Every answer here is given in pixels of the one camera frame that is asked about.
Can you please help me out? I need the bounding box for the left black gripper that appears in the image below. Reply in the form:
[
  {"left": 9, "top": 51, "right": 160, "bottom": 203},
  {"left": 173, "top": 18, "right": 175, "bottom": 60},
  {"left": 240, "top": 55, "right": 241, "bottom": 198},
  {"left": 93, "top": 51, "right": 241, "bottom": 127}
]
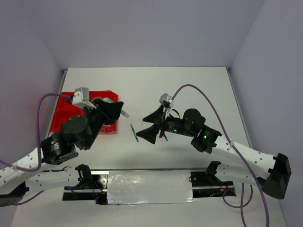
[{"left": 84, "top": 97, "right": 125, "bottom": 149}]

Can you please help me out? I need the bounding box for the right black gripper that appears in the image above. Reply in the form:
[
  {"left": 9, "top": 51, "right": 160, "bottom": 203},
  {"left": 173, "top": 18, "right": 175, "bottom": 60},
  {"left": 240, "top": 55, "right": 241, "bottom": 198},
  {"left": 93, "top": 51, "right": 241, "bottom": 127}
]
[{"left": 136, "top": 104, "right": 195, "bottom": 143}]

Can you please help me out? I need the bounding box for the green highlighter pen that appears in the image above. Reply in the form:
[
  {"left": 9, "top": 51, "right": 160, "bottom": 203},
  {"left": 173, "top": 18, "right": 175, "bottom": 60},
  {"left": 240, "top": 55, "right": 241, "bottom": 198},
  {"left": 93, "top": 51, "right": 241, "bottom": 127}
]
[{"left": 121, "top": 110, "right": 130, "bottom": 118}]

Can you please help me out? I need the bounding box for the green highlighter cap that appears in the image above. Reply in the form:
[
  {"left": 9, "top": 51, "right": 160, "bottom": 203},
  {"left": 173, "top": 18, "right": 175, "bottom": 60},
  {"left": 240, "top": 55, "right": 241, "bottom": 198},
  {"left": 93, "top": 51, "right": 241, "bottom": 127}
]
[{"left": 103, "top": 98, "right": 113, "bottom": 103}]

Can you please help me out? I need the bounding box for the large clear tape roll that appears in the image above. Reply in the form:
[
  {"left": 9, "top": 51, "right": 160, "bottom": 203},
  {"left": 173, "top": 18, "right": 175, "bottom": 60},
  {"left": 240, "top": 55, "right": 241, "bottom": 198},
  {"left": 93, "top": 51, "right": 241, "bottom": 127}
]
[{"left": 91, "top": 96, "right": 103, "bottom": 105}]

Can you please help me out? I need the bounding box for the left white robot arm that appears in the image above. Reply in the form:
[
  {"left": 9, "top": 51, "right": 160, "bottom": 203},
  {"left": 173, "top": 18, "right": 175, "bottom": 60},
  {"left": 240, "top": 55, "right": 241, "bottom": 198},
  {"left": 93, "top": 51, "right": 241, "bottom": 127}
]
[{"left": 0, "top": 99, "right": 124, "bottom": 207}]

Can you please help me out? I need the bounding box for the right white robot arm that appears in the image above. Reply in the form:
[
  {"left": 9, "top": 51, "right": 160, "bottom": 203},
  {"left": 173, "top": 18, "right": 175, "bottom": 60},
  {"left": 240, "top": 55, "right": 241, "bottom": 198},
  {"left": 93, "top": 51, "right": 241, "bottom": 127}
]
[{"left": 136, "top": 106, "right": 292, "bottom": 200}]

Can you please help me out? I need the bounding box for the red compartment storage bin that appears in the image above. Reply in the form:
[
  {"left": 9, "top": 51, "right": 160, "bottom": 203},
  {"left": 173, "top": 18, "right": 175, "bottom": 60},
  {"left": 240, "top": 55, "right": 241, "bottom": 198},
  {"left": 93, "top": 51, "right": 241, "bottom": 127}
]
[{"left": 49, "top": 90, "right": 119, "bottom": 134}]

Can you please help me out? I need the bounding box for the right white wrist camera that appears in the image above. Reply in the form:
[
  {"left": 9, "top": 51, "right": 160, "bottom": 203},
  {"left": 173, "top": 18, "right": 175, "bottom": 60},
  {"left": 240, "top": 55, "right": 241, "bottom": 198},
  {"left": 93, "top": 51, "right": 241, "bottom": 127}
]
[{"left": 159, "top": 93, "right": 173, "bottom": 117}]

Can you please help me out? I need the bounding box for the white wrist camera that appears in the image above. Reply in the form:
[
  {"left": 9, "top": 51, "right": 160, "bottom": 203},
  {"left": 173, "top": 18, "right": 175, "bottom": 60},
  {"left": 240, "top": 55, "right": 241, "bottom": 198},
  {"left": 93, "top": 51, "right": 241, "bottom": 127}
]
[
  {"left": 72, "top": 87, "right": 97, "bottom": 109},
  {"left": 159, "top": 93, "right": 173, "bottom": 117}
]

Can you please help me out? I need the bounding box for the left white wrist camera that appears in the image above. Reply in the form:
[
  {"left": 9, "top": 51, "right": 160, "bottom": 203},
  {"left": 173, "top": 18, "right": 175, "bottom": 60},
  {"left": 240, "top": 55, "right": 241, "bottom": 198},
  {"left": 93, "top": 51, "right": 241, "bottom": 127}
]
[{"left": 72, "top": 87, "right": 97, "bottom": 109}]

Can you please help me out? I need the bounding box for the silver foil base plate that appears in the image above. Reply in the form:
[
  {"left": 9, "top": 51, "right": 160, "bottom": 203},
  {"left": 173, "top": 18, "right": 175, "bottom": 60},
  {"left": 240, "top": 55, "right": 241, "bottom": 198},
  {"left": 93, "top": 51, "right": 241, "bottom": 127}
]
[{"left": 107, "top": 170, "right": 195, "bottom": 205}]

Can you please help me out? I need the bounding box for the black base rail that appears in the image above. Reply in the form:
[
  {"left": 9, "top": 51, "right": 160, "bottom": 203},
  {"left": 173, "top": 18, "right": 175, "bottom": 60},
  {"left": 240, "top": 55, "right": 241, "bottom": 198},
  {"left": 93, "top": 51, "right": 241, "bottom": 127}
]
[{"left": 62, "top": 171, "right": 236, "bottom": 205}]

